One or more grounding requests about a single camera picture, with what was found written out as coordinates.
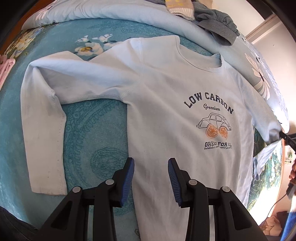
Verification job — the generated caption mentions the light blue long-sleeve shirt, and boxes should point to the light blue long-sleeve shirt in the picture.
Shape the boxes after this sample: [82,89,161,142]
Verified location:
[21,36,281,240]

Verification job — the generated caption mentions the person's right hand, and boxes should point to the person's right hand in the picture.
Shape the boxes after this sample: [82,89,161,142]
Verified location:
[289,160,296,180]

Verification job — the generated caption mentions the light blue floral quilt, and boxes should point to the light blue floral quilt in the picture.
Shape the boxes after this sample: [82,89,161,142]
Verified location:
[22,1,290,132]

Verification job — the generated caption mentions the teal floral bed sheet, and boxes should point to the teal floral bed sheet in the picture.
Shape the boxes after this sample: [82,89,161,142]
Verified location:
[1,19,249,240]

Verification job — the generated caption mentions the grey sweatshirt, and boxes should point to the grey sweatshirt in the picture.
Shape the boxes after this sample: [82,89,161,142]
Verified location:
[152,0,241,46]

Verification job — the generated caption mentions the beige knit sweater yellow letters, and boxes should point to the beige knit sweater yellow letters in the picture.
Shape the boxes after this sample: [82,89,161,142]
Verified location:
[164,0,213,20]

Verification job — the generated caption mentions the folded pink garment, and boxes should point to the folded pink garment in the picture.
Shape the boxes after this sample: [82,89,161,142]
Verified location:
[0,55,16,90]

